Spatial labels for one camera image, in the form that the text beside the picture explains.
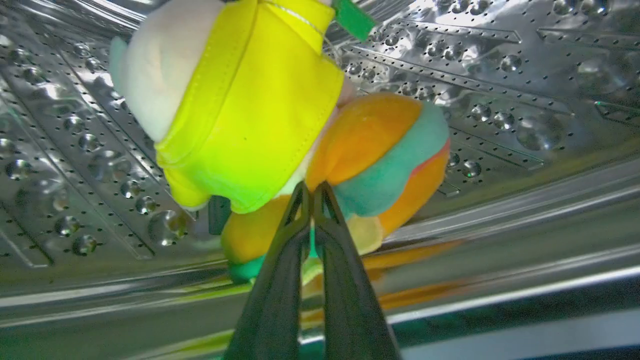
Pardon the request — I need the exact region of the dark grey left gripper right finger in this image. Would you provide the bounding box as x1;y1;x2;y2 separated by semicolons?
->
312;181;403;360

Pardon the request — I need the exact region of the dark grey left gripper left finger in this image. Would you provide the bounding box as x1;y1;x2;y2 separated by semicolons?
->
223;181;312;360

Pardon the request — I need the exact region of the plush toy with yellow vest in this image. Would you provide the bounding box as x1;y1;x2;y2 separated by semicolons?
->
108;0;451;285

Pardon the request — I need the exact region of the steel washing machine drum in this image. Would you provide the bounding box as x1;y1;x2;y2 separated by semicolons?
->
0;0;640;360

